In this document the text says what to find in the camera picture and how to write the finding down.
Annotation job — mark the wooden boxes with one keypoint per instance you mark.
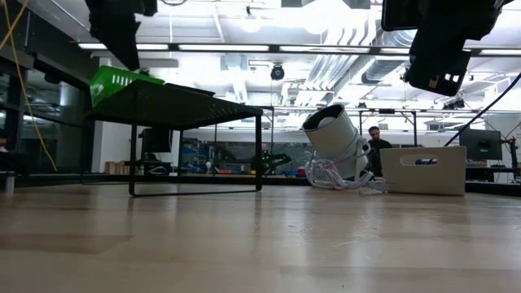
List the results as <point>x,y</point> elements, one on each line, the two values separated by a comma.
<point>116,167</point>

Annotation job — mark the round ceiling lamp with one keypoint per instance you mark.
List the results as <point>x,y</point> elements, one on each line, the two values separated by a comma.
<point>251,22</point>

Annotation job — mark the grey short post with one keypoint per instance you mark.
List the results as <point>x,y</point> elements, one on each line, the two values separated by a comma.
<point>9,183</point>

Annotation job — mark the white plastic bin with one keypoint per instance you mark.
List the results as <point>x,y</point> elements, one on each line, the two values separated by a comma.
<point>427,179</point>

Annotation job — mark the black metal background rack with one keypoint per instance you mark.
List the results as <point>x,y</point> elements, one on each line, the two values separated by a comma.
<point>414,126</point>

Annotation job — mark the black ceiling spotlight cluster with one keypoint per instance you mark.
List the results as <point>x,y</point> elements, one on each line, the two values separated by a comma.
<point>454,104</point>

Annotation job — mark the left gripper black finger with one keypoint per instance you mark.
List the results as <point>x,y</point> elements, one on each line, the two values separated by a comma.
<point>118,40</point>

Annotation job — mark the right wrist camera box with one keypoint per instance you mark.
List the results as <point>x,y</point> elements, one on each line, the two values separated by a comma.
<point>401,14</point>

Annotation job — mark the long ceiling light bar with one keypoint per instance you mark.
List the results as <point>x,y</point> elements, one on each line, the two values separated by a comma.
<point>224,47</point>

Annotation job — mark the black computer monitor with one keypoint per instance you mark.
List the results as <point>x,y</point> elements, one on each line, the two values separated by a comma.
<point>480,144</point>
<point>156,140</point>

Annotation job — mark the black perforated metal stand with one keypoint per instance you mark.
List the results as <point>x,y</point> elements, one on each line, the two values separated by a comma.
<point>171,110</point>

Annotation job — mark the green slotted plastic basket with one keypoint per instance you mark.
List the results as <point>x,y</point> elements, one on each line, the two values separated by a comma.
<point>110,83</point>

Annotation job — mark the person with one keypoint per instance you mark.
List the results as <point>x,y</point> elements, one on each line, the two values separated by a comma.
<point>2,144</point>
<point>378,146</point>

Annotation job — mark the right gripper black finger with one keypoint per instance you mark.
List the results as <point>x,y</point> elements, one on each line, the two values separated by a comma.
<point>435,77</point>

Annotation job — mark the white bullet security camera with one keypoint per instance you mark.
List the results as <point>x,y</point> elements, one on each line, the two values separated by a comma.
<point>338,138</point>

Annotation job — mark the background black robot arm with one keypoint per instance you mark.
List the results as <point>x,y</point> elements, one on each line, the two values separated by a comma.
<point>272,159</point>

